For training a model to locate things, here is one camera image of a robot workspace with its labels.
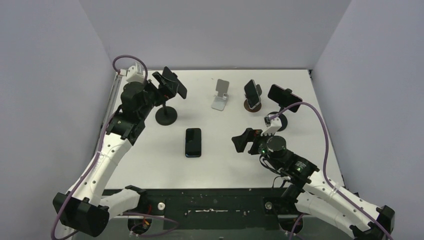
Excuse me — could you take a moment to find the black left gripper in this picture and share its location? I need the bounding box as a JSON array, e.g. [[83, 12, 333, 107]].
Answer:
[[138, 72, 178, 119]]

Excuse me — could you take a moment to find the black pole phone stand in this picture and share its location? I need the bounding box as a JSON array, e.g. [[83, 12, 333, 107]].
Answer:
[[267, 84, 293, 132], [152, 71, 178, 126]]

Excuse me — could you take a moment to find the black smartphone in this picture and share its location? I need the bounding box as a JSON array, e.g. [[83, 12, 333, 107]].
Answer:
[[184, 128, 202, 158]]

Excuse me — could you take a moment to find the white folding phone stand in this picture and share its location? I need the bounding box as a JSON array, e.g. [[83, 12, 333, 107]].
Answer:
[[211, 79, 230, 111]]

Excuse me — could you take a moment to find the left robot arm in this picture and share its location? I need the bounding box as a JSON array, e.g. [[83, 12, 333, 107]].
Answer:
[[50, 80, 176, 240]]

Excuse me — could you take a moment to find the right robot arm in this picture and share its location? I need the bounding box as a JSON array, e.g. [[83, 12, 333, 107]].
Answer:
[[231, 128, 395, 240]]

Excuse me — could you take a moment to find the brown round base phone stand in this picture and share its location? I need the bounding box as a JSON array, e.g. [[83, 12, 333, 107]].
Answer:
[[244, 83, 262, 113]]

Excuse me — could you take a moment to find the clear-case phone on round stand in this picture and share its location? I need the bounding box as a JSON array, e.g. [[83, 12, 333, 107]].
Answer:
[[244, 79, 262, 110]]

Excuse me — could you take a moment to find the red-edged black phone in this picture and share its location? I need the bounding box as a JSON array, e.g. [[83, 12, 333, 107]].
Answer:
[[267, 84, 303, 111]]

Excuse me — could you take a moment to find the aluminium frame rail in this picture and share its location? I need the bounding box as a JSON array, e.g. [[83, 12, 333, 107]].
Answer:
[[59, 70, 124, 240]]

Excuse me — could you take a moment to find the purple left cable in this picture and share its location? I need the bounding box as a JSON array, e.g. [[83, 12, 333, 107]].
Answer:
[[50, 54, 149, 240]]

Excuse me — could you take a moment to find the purple cable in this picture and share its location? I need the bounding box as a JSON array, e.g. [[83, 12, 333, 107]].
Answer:
[[268, 101, 395, 240], [50, 54, 149, 240]]

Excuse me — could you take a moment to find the black mounting base plate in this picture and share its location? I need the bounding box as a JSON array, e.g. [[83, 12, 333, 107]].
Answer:
[[133, 187, 313, 233]]

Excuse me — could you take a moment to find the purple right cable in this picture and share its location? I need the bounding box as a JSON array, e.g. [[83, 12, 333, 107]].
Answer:
[[268, 101, 395, 240]]

